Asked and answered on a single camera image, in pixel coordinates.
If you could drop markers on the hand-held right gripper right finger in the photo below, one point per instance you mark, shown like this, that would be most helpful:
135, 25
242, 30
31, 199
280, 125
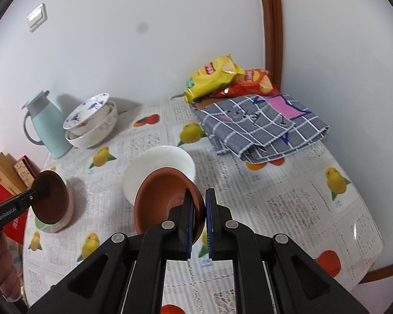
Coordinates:
210, 229

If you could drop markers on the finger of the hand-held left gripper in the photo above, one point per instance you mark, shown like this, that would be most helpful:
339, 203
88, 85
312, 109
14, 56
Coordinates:
36, 195

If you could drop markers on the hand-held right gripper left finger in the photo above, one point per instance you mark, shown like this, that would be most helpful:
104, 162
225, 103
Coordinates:
190, 229

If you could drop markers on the small brown bowl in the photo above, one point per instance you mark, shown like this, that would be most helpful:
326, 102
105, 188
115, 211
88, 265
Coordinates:
160, 199
54, 199

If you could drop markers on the green plate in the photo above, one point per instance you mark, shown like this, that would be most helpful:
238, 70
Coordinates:
42, 225

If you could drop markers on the pink plate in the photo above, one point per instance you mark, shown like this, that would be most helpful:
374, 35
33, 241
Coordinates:
70, 202

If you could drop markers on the plain white bowl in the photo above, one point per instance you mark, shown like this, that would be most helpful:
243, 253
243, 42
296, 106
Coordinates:
157, 163

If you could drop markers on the person's left hand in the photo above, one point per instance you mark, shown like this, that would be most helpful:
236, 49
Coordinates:
6, 268

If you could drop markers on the red paper bag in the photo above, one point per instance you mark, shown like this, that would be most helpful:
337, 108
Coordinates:
9, 232

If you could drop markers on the patterned brown box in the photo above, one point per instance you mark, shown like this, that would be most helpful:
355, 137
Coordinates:
25, 171

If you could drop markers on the brown paper bag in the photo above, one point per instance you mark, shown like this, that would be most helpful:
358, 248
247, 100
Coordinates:
3, 170

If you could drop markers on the light blue thermos jug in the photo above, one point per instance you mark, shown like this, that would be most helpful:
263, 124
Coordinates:
49, 127

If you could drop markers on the fruit print tablecloth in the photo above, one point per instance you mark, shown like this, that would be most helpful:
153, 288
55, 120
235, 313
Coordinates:
281, 202

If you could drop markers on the large white floral bowl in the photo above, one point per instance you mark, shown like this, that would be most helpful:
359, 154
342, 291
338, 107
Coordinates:
98, 134

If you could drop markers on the blue patterned white bowl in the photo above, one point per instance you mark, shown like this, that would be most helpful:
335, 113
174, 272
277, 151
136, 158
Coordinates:
85, 113

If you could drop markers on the grey checked cloth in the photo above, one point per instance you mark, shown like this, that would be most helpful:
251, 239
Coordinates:
258, 127

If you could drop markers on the yellow chip bag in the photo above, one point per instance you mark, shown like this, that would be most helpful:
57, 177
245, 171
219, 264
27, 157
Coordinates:
213, 78

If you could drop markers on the orange chip bag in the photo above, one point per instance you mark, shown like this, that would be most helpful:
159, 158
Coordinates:
255, 83

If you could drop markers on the wooden baseboard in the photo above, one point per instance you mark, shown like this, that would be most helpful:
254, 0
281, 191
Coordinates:
383, 273

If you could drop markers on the white light switch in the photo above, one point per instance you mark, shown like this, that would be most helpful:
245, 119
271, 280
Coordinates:
37, 17

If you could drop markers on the wooden door frame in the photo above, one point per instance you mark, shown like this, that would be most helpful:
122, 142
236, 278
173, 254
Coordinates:
271, 32

